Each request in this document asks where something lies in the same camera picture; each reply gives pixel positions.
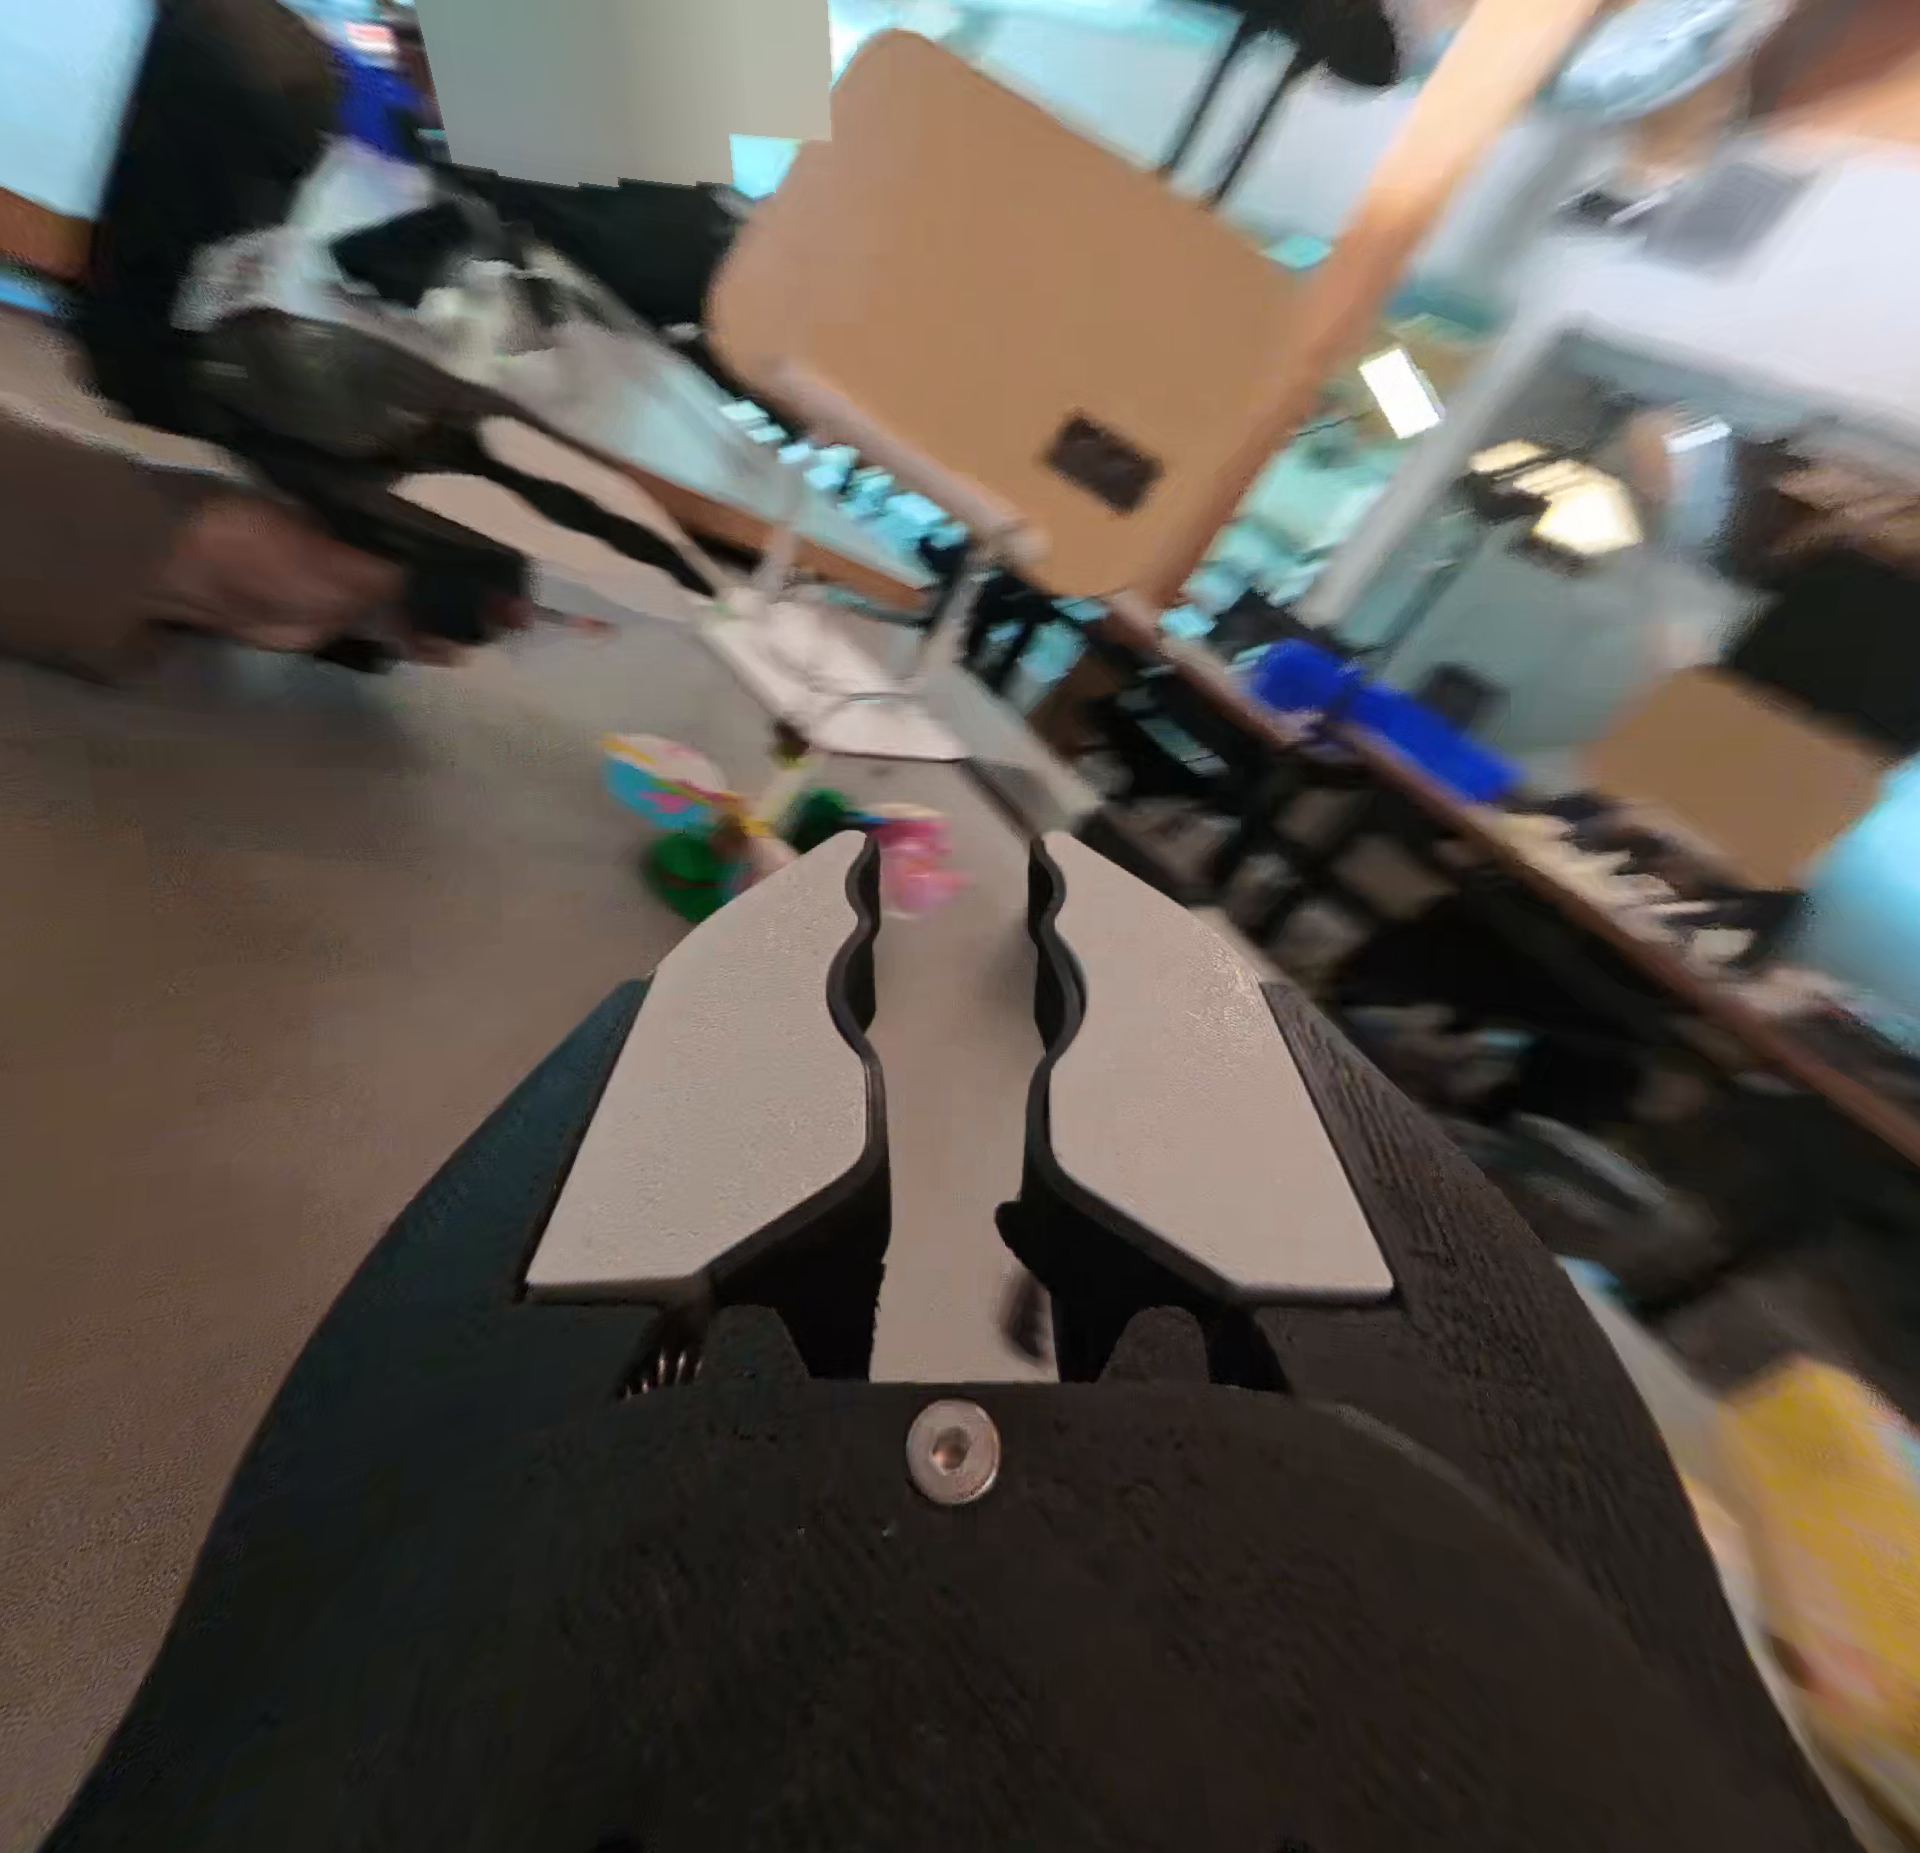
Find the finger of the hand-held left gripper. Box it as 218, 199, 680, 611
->
392, 472, 715, 631
477, 364, 786, 582

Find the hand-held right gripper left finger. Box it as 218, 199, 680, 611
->
525, 829, 890, 1305

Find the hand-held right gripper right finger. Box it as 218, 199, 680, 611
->
1024, 829, 1397, 1305

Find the lego flower model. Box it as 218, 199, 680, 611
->
599, 732, 965, 923

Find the person's left forearm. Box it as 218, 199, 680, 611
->
0, 413, 197, 686

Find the yellow lego box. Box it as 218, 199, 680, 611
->
1709, 1358, 1920, 1823

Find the person's left hand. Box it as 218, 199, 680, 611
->
156, 494, 474, 670

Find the wooden board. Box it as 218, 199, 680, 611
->
704, 31, 1353, 611

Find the blue plastic bin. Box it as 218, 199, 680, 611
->
1248, 636, 1520, 805

